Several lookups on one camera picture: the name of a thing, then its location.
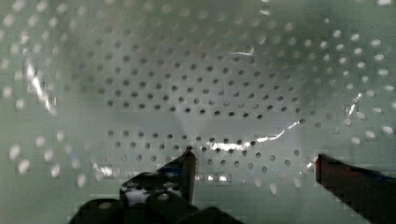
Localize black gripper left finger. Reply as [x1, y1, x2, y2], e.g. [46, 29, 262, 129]
[68, 147, 243, 224]

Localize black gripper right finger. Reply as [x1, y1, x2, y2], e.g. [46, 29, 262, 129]
[316, 154, 396, 224]

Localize mint green plastic strainer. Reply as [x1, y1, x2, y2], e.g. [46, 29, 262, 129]
[0, 0, 395, 224]

